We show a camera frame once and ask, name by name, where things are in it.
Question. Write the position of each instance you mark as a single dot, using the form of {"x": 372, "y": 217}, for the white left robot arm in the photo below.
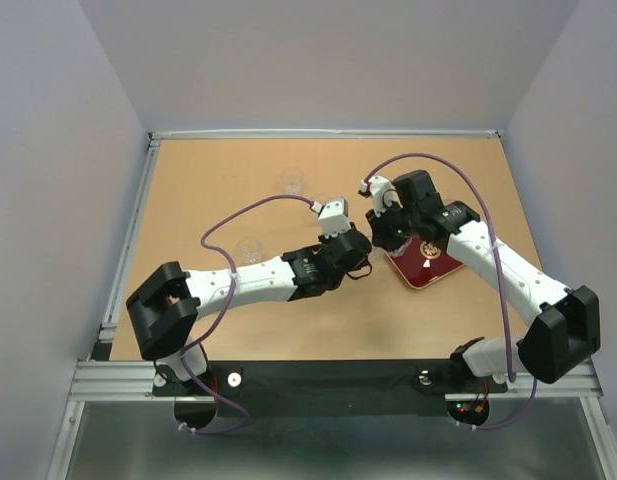
{"x": 164, "y": 308}

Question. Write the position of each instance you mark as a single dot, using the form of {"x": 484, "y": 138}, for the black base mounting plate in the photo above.
{"x": 329, "y": 388}

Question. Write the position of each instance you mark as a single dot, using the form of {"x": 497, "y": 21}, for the clear glass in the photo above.
{"x": 376, "y": 255}
{"x": 318, "y": 200}
{"x": 398, "y": 252}
{"x": 249, "y": 250}
{"x": 292, "y": 180}

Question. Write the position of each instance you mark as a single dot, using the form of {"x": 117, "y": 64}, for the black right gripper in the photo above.
{"x": 381, "y": 236}

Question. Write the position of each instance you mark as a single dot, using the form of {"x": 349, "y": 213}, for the aluminium frame rail front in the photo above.
{"x": 132, "y": 381}

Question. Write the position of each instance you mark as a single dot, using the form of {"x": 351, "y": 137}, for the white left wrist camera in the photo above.
{"x": 332, "y": 216}

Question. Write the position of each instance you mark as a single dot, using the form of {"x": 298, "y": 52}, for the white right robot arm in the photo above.
{"x": 563, "y": 323}

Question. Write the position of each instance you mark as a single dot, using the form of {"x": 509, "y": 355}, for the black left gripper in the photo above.
{"x": 325, "y": 241}

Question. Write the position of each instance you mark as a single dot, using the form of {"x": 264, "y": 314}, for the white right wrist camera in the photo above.
{"x": 380, "y": 191}

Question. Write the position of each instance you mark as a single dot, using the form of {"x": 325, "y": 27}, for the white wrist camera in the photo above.
{"x": 332, "y": 216}
{"x": 380, "y": 191}

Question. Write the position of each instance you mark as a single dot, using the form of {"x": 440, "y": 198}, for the aluminium frame rail back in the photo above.
{"x": 323, "y": 133}

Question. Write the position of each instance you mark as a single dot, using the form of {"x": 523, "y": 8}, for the red rectangular tray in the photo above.
{"x": 421, "y": 264}

